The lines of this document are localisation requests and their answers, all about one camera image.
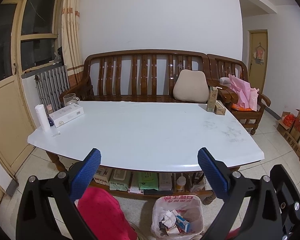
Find light blue medicine box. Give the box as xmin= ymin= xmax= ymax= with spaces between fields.
xmin=175 ymin=215 xmax=191 ymax=232

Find white tissue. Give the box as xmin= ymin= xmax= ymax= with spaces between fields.
xmin=161 ymin=210 xmax=178 ymax=228

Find white plastic trash bag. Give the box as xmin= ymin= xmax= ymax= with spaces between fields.
xmin=151 ymin=195 xmax=204 ymax=239

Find white yellow pill bottle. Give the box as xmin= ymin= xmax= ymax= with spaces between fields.
xmin=175 ymin=176 xmax=186 ymax=192

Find pale green wipes pack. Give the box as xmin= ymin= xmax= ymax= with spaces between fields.
xmin=109 ymin=169 xmax=132 ymax=192

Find white long box on shelf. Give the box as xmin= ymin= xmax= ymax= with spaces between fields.
xmin=159 ymin=173 xmax=172 ymax=191

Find white flat appliance box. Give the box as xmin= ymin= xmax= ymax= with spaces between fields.
xmin=49 ymin=103 xmax=84 ymax=127

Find small beige carton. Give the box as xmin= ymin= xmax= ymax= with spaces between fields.
xmin=214 ymin=100 xmax=226 ymax=115

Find green wet wipes pack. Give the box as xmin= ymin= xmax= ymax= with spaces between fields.
xmin=138 ymin=172 xmax=159 ymax=190

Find white-top wooden coffee table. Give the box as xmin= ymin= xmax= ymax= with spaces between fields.
xmin=27 ymin=100 xmax=265 ymax=205

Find glass mug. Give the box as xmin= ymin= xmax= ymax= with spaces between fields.
xmin=63 ymin=93 xmax=80 ymax=106

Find pink plastic bag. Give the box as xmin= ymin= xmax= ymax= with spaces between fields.
xmin=229 ymin=74 xmax=259 ymax=112

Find tall green carton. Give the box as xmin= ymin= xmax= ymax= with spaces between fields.
xmin=206 ymin=86 xmax=218 ymax=112

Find beige cushion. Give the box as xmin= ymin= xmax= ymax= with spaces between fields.
xmin=173 ymin=69 xmax=209 ymax=103

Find grey radiator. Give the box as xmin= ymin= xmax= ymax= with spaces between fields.
xmin=34 ymin=66 xmax=70 ymax=111

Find wooden armchair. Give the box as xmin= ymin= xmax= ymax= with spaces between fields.
xmin=206 ymin=53 xmax=272 ymax=136

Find long wooden bench sofa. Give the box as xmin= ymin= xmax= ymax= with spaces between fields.
xmin=59 ymin=49 xmax=210 ymax=102

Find beige curtain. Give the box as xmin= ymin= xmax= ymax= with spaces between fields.
xmin=61 ymin=0 xmax=83 ymax=86

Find yellow door with ornament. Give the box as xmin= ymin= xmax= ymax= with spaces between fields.
xmin=248 ymin=30 xmax=268 ymax=93

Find cardboard boxes by wall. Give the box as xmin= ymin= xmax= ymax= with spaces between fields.
xmin=277 ymin=109 xmax=300 ymax=162

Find window door frame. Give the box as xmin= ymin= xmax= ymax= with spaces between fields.
xmin=0 ymin=0 xmax=62 ymax=176

